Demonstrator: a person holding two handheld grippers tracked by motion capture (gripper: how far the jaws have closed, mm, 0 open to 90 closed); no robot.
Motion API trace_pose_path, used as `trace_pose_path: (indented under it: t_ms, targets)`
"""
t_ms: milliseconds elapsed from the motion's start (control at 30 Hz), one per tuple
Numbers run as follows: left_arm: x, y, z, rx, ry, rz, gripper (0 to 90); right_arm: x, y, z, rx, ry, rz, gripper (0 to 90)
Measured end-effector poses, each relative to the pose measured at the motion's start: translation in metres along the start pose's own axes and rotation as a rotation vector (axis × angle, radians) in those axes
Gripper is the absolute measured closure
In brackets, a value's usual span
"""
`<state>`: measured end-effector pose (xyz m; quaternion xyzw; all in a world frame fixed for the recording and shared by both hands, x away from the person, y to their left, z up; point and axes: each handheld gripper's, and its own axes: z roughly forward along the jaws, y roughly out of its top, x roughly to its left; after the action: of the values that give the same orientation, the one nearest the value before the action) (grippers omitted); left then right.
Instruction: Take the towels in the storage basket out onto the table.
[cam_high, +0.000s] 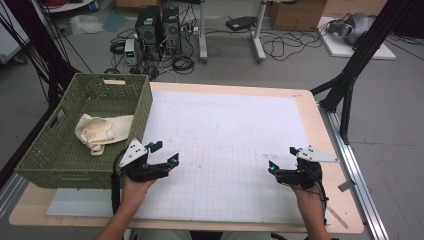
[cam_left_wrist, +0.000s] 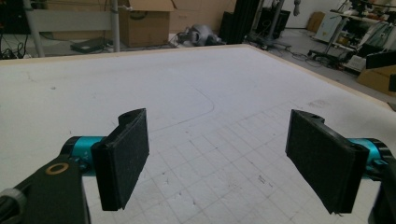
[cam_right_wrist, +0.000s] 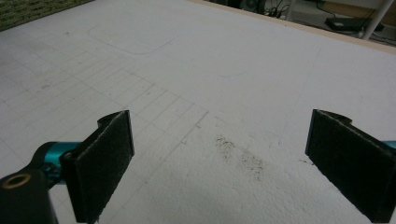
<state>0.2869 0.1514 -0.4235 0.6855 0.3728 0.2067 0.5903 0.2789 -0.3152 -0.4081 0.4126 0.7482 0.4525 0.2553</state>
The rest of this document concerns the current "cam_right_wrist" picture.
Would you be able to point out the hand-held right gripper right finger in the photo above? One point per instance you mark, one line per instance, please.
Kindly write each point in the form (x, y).
(351, 165)

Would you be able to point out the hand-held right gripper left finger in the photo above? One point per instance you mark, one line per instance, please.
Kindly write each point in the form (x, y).
(102, 161)

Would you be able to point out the black flat box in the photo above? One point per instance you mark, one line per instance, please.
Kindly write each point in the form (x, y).
(348, 23)

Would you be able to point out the white grid mat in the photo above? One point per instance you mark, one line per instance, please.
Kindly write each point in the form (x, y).
(218, 77)

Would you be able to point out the white desk leg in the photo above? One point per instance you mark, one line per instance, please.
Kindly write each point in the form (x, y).
(378, 17)

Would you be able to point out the green woven basket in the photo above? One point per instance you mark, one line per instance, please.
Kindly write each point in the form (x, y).
(28, 11)

